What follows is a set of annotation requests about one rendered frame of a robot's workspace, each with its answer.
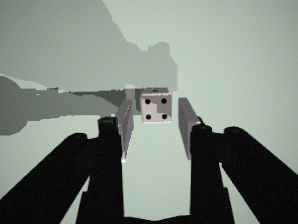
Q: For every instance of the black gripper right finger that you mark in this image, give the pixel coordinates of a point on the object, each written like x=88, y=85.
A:
x=267, y=185

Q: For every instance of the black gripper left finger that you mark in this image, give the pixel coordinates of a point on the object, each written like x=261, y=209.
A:
x=47, y=192

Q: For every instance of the white die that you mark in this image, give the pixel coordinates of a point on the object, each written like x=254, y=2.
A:
x=156, y=106

